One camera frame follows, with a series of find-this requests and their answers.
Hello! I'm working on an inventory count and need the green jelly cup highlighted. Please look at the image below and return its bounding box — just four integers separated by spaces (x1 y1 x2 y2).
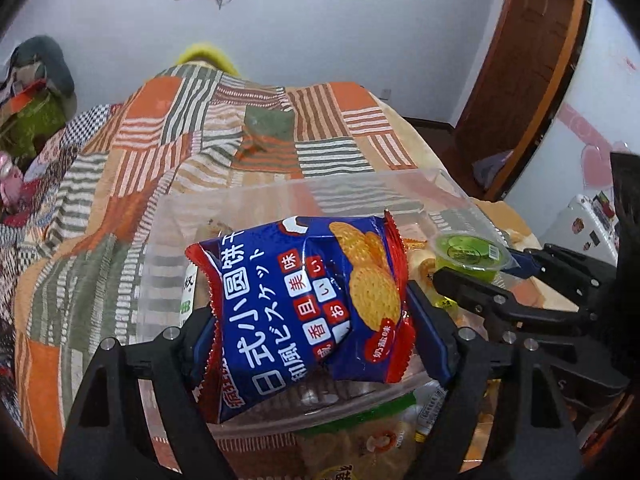
428 231 514 283

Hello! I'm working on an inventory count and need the blue biscuit snack bag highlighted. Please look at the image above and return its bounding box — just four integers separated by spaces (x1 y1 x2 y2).
186 212 416 424

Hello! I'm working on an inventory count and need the green-edged clear pastry bag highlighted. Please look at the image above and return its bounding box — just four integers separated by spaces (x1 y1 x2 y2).
296 393 418 479

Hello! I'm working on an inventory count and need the white suitcase with stickers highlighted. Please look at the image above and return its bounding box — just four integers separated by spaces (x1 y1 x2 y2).
541 194 618 266

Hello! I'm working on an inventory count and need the clear plastic storage bin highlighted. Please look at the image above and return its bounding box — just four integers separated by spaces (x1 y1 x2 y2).
137 169 506 439

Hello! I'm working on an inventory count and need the brown wooden door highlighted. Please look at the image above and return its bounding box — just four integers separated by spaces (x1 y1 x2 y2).
442 0 586 200

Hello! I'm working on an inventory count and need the patchwork striped bed quilt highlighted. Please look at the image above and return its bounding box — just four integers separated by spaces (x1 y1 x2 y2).
1 64 582 479

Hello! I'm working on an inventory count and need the pink plush toy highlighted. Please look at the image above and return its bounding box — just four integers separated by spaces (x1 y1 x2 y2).
0 152 23 208

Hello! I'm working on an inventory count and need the clothes pile with green bag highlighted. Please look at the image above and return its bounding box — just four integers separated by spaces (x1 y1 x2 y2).
1 35 75 166

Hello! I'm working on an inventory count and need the yellow bed headboard rail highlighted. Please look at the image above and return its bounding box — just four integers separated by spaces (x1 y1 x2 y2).
177 42 241 78

